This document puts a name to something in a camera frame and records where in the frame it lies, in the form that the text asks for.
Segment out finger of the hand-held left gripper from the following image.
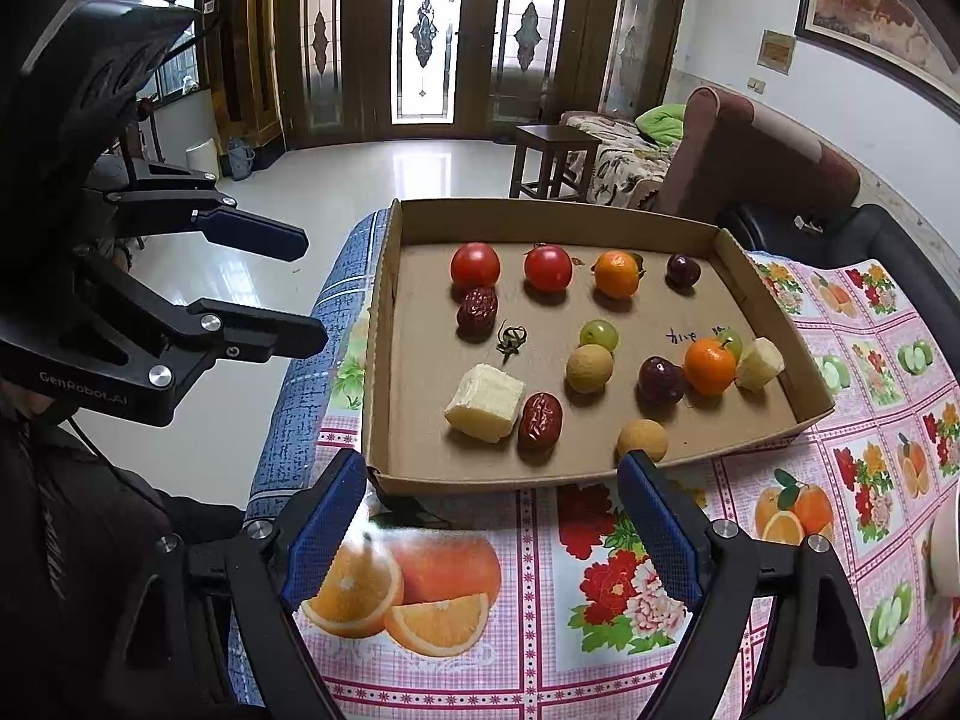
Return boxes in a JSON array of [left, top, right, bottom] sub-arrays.
[[105, 160, 310, 262], [79, 249, 329, 365]]

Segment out wooden side table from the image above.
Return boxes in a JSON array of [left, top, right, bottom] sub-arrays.
[[508, 124, 601, 202]]

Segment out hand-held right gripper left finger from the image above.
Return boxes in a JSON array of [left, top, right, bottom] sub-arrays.
[[82, 448, 368, 720]]

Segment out small yellow wall notice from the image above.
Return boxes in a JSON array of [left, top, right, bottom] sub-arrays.
[[757, 30, 796, 74]]

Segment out green pillow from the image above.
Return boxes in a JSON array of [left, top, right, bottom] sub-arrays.
[[636, 103, 689, 147]]

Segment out person's dark jacket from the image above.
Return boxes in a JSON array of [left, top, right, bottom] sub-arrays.
[[0, 390, 248, 720]]

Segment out tan longan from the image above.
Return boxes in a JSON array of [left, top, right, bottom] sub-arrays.
[[566, 345, 610, 393], [617, 420, 668, 464]]

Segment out shallow cardboard box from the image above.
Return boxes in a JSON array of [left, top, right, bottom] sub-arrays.
[[362, 197, 836, 496]]

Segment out brown sofa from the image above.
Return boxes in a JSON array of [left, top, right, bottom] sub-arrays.
[[559, 86, 862, 237]]

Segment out black sofa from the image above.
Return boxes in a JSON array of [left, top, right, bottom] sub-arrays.
[[720, 202, 960, 301]]

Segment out floral blanket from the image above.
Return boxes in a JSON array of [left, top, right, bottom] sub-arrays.
[[562, 111, 680, 207]]

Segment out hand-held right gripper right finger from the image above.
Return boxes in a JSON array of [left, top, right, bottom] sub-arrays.
[[616, 450, 886, 720]]

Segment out red tomato with stem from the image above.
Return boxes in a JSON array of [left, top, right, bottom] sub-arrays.
[[523, 242, 575, 293]]

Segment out framed wall picture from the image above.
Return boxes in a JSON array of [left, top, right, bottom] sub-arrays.
[[795, 0, 960, 95]]

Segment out blue checked undercloth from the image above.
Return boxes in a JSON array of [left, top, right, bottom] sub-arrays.
[[247, 206, 395, 526]]

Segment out floral fruit print tablecloth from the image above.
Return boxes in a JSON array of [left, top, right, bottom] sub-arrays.
[[289, 251, 960, 720]]

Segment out wooden stained glass doors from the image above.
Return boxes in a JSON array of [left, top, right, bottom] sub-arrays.
[[277, 0, 691, 147]]

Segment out white bowl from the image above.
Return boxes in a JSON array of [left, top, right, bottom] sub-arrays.
[[928, 510, 960, 601]]

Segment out red date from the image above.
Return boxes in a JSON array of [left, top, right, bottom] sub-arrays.
[[517, 391, 563, 453], [456, 285, 500, 336]]

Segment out orange with green leaf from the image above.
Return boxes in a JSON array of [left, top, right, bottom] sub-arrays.
[[591, 249, 646, 299]]

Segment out blue bag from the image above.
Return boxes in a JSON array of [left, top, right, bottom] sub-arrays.
[[225, 136, 256, 181]]

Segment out pale yellow banana chunk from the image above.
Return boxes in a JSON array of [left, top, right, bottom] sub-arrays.
[[444, 364, 526, 443]]

